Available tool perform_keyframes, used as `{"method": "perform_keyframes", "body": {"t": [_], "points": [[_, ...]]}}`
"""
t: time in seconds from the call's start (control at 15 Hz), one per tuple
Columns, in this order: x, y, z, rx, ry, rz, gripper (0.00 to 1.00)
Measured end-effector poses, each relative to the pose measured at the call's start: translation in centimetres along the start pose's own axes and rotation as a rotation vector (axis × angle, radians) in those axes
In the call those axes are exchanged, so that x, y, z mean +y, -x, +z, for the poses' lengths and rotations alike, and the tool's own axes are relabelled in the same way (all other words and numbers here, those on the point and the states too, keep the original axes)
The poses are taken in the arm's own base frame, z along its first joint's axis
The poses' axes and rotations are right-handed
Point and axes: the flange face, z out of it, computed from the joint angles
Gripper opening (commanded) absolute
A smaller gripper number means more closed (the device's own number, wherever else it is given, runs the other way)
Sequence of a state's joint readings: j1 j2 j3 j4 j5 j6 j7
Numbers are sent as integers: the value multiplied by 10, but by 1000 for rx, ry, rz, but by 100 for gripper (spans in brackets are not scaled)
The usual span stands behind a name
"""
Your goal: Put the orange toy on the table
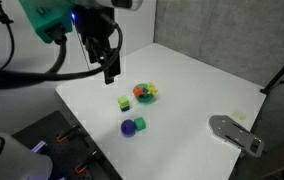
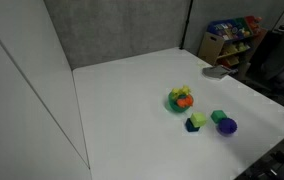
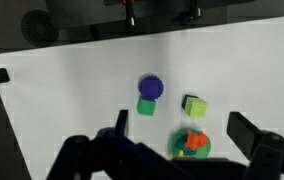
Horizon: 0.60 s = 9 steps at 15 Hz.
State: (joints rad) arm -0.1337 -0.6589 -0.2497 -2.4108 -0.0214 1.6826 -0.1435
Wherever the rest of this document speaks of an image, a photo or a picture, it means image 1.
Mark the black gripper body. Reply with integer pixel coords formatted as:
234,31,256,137
71,5,120,66

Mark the yellow toy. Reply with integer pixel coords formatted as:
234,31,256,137
145,82,159,96

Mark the lime green cube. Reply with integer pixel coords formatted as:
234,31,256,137
117,95,131,109

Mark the teal bowl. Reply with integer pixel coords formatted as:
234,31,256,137
133,83,158,104

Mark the purple ball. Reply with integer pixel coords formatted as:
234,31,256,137
120,119,137,136

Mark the black perforated base board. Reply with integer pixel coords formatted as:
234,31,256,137
11,110,123,180

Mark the purple lit strip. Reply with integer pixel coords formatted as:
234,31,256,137
31,140,47,154

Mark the grey metal plate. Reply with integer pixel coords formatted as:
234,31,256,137
208,114,265,158

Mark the black tripod stand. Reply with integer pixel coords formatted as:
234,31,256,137
260,45,284,95

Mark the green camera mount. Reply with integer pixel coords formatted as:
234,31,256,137
18,0,75,45

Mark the orange handled black clamp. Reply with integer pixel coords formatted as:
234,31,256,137
55,123,82,144
75,150,100,175

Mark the thin black cable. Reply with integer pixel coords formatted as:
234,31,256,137
0,0,16,71

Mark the thick black cable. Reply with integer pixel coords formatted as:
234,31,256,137
0,22,124,90

